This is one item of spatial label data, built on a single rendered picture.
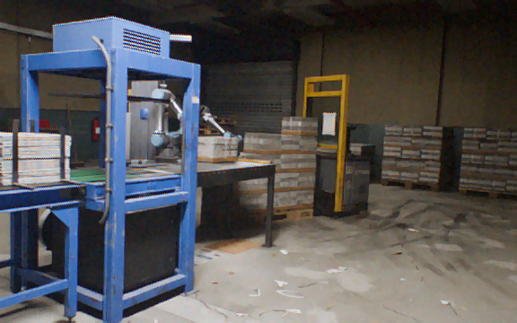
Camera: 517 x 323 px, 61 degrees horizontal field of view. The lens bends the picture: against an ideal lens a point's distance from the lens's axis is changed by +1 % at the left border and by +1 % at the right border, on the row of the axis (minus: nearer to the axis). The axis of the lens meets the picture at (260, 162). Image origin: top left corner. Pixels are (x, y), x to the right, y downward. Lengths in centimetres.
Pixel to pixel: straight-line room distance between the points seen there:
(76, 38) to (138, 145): 179
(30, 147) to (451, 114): 952
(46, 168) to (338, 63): 992
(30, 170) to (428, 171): 787
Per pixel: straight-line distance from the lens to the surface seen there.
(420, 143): 941
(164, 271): 307
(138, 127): 456
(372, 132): 1140
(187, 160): 296
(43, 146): 268
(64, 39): 315
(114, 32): 277
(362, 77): 1160
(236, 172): 369
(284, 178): 533
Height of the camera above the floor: 117
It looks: 5 degrees down
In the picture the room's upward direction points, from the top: 3 degrees clockwise
